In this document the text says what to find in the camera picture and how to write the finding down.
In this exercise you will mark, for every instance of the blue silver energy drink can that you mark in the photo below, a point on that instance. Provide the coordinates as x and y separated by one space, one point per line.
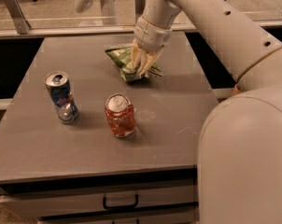
58 86

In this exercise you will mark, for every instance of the middle metal railing bracket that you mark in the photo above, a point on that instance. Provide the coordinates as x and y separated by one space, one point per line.
139 6

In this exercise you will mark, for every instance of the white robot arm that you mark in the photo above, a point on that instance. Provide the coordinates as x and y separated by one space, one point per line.
239 160

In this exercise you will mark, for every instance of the lower grey drawer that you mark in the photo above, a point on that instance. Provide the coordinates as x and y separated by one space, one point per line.
175 213

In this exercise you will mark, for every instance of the left metal railing bracket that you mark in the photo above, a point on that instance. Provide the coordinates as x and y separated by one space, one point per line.
22 26

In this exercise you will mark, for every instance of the grey drawer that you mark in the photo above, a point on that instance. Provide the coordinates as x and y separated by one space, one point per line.
175 213
97 200

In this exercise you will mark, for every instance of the green jalapeno chip bag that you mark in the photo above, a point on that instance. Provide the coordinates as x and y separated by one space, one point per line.
122 57

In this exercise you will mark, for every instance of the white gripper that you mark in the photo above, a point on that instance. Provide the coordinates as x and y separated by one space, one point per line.
151 36

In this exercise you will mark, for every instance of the upper grey drawer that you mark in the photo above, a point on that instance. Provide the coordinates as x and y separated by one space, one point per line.
97 200

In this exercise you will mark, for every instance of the red coke can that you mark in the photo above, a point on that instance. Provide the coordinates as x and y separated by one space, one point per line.
120 115

